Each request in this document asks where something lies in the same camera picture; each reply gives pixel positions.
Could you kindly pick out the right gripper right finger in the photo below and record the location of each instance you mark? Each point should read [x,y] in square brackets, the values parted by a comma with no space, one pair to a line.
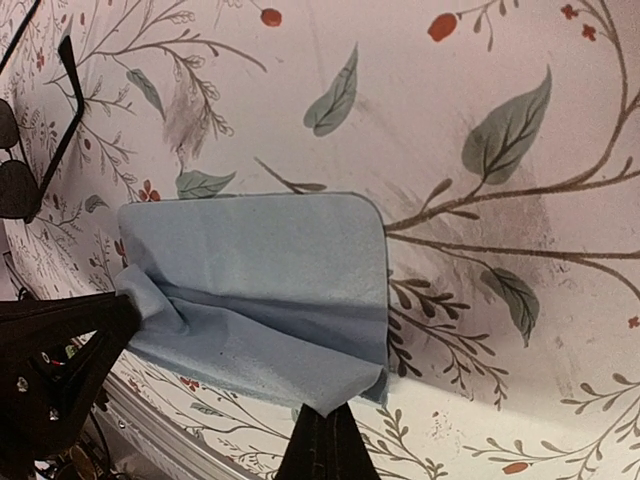
[343,455]

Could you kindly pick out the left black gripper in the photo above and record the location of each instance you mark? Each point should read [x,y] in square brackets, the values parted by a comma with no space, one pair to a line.
[43,405]

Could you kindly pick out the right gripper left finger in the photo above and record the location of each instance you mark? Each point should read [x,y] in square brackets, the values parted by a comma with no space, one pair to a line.
[303,458]

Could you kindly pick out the light blue cleaning cloth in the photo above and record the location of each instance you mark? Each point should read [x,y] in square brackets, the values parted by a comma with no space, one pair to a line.
[279,297]

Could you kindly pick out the front aluminium rail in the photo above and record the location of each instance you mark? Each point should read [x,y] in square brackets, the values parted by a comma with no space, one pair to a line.
[175,452]

